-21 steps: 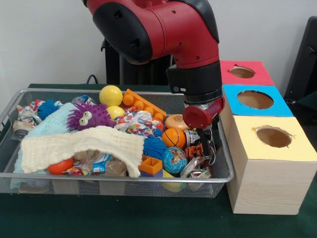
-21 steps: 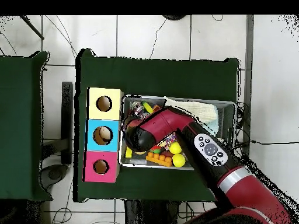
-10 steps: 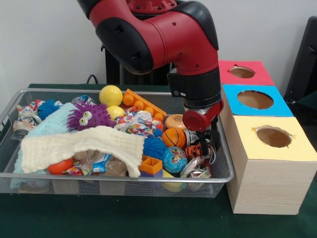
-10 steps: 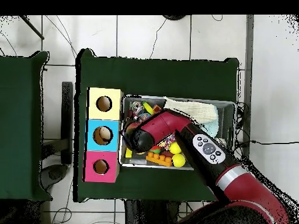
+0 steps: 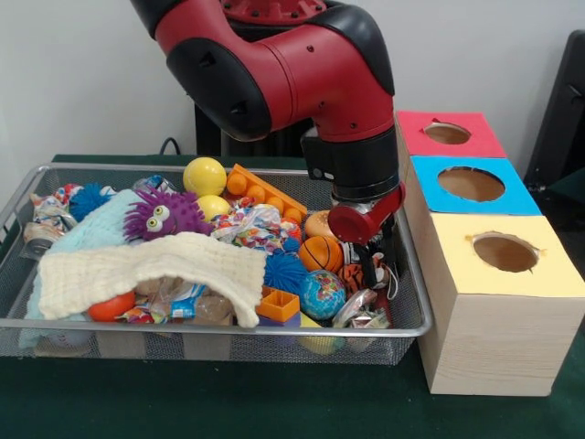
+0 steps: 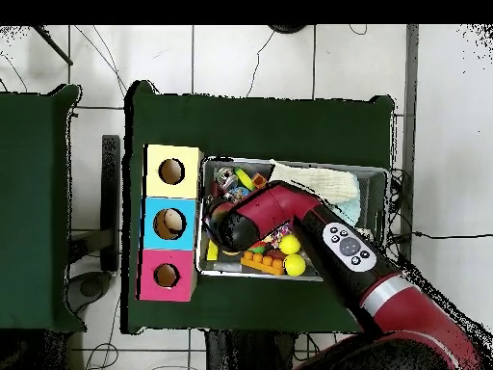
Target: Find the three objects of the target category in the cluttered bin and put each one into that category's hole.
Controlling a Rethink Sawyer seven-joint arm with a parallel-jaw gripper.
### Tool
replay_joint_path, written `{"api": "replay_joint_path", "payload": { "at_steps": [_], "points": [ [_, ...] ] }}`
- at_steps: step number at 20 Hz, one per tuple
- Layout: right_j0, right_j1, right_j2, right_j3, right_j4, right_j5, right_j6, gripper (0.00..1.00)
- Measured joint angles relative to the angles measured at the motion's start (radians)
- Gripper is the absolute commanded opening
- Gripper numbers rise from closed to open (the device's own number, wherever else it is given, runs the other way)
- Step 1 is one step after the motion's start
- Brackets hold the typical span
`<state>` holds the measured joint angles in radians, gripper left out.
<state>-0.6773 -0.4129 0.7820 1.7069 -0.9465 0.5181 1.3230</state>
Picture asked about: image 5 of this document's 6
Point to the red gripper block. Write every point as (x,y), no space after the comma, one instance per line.
(361,224)

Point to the striped tiger toy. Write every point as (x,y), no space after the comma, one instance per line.
(350,276)

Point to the cream waffle cloth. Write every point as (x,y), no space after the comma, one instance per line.
(137,265)

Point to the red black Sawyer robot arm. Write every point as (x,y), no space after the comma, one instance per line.
(302,73)

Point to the shallow clear mesh bin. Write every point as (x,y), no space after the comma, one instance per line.
(402,320)

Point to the wooden box with three holes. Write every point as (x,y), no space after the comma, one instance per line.
(494,302)

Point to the orange basketball toy ball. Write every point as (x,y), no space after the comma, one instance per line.
(320,254)

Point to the blue patterned ball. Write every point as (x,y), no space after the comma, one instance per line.
(323,294)

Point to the tan orange ball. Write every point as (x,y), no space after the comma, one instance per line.
(317,224)

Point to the large blue spiky ball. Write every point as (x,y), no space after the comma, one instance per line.
(285,273)

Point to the long orange building block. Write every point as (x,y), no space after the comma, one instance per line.
(277,306)

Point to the dark green table cloth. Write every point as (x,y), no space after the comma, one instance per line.
(274,402)

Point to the plain yellow ball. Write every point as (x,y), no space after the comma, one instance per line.
(205,176)

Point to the purple spiky ball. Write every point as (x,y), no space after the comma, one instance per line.
(183,219)

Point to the black panel on stand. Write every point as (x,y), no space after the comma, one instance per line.
(562,119)

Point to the light blue knitted cloth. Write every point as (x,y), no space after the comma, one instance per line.
(91,229)

